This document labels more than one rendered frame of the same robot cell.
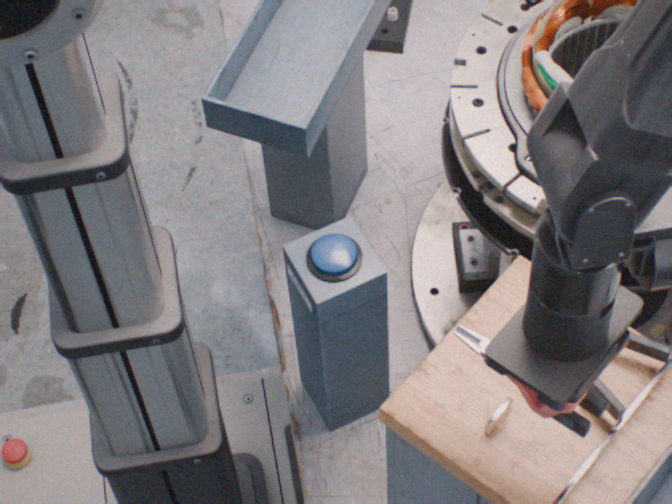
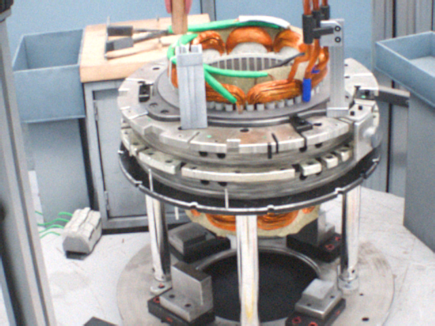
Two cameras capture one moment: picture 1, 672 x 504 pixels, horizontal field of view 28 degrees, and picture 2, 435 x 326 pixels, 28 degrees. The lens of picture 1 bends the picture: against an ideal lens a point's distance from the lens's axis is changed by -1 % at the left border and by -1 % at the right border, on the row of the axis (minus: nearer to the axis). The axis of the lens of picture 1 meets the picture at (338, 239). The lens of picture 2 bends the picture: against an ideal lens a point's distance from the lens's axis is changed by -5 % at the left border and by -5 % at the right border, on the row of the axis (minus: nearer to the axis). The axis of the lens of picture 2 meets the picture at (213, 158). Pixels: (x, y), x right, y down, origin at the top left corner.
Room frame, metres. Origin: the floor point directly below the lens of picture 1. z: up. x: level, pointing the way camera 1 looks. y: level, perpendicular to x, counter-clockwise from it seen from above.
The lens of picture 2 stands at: (1.44, -1.05, 1.53)
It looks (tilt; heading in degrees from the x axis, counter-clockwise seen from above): 28 degrees down; 133
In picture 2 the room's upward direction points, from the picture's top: 4 degrees counter-clockwise
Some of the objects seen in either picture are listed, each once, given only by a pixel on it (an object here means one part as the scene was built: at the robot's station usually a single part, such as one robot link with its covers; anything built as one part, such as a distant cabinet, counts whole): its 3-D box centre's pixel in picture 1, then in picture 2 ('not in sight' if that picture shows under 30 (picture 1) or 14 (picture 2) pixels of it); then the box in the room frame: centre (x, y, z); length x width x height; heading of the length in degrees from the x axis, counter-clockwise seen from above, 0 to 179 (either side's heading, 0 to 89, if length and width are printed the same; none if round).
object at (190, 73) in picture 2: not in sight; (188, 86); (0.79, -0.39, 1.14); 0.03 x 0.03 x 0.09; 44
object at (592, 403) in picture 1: (580, 395); not in sight; (0.44, -0.17, 1.16); 0.04 x 0.01 x 0.02; 48
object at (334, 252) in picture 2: (477, 255); (317, 242); (0.80, -0.15, 0.81); 0.08 x 0.05 x 0.02; 0
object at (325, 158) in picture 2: not in sight; (327, 159); (0.93, -0.31, 1.05); 0.02 x 0.02 x 0.01; 74
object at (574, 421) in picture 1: (565, 415); not in sight; (0.43, -0.15, 1.16); 0.04 x 0.01 x 0.02; 48
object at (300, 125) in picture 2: not in sight; (298, 121); (0.90, -0.33, 1.10); 0.03 x 0.02 x 0.01; 154
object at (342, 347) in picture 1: (340, 330); not in sight; (0.66, 0.01, 0.91); 0.07 x 0.07 x 0.25; 24
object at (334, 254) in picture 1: (334, 254); not in sight; (0.66, 0.01, 1.04); 0.04 x 0.04 x 0.01
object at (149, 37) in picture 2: not in sight; (151, 37); (0.54, -0.19, 1.09); 0.06 x 0.01 x 0.01; 71
